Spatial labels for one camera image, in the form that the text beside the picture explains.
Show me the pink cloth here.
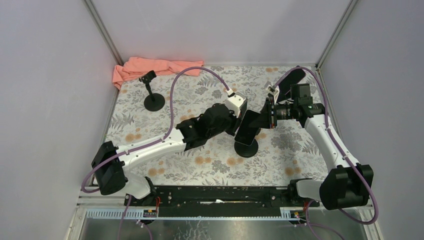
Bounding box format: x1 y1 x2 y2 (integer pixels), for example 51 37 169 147
112 57 204 90

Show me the black phone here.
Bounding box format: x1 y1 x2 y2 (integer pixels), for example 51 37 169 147
234 109 260 146

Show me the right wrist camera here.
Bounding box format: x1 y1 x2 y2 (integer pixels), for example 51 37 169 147
266 85 280 100

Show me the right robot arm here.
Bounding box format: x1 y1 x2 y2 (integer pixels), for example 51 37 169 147
250 83 374 210

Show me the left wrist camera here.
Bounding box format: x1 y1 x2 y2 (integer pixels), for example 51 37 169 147
224 92 248 119

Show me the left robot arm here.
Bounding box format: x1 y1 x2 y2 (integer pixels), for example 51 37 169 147
91 103 247 206

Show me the black round-base stand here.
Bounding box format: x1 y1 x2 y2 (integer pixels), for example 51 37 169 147
234 139 259 158
139 70 165 112

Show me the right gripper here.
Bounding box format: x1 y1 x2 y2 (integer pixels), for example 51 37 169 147
249 97 298 129

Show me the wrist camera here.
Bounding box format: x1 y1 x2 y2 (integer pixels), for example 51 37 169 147
266 85 280 100
224 92 248 119

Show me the purple phone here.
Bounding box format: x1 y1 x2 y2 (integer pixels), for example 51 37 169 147
277 69 306 102

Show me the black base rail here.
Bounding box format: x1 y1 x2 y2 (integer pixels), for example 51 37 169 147
124 185 309 218

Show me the aluminium frame profile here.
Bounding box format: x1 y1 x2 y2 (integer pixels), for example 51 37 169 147
76 186 374 210

